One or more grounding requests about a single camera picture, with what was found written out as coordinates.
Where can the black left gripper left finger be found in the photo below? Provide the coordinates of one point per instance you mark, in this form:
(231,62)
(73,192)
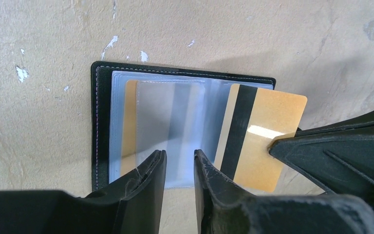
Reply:
(130,205)

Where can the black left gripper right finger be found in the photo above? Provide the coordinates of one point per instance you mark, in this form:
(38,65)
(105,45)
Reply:
(223,207)

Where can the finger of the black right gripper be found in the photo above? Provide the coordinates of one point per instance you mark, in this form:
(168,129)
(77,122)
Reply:
(363,121)
(341,162)

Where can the black leather card holder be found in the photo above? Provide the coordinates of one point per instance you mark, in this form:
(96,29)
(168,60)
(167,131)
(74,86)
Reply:
(178,111)

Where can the gold credit card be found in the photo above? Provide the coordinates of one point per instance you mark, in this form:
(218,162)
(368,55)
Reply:
(254,118)
(128,146)

